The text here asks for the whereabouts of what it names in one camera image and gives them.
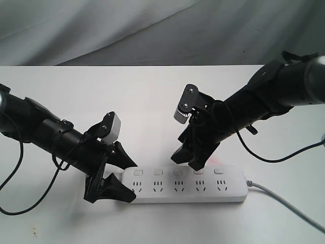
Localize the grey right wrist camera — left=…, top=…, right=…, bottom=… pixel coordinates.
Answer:
left=174, top=84, right=215, bottom=124

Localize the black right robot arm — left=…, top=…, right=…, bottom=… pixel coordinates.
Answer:
left=171, top=51, right=324, bottom=171

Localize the grey backdrop cloth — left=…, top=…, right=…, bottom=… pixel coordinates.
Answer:
left=1, top=1, right=324, bottom=66

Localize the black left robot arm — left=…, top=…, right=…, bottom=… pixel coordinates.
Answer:
left=1, top=85, right=136, bottom=203

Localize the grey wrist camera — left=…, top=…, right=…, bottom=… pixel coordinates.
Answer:
left=98, top=111, right=121, bottom=145
left=174, top=84, right=215, bottom=124

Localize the grey power cord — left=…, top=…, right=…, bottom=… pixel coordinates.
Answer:
left=245, top=179, right=325, bottom=233

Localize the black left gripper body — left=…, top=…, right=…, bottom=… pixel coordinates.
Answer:
left=64, top=143, right=114, bottom=203

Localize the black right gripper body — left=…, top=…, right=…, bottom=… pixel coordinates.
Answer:
left=178, top=100, right=239, bottom=149

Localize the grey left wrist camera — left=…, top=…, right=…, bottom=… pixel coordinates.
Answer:
left=98, top=111, right=121, bottom=145

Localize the white five-outlet power strip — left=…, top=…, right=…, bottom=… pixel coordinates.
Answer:
left=121, top=165, right=248, bottom=204

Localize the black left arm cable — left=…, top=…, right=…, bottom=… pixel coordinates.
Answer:
left=0, top=111, right=107, bottom=217

